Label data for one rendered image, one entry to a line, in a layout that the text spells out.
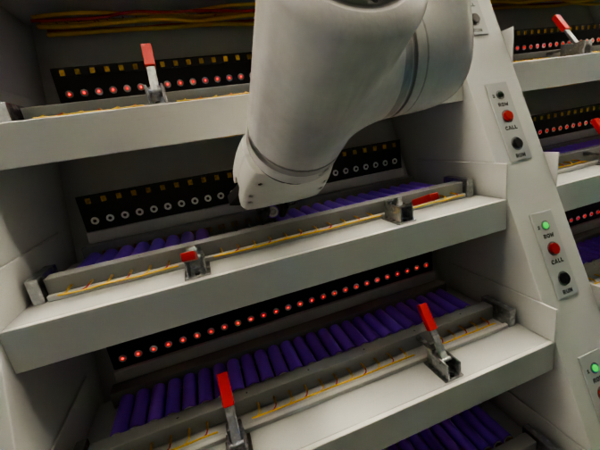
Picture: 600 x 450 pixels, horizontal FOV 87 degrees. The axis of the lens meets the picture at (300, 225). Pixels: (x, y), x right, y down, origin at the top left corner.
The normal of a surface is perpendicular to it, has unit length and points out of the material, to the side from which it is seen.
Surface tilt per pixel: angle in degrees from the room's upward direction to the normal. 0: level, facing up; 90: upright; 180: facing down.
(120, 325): 112
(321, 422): 22
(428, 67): 129
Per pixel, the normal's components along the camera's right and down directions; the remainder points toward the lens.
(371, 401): -0.15, -0.95
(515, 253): -0.94, 0.22
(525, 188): 0.23, -0.16
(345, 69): 0.02, 0.96
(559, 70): 0.31, 0.22
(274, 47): -0.74, 0.58
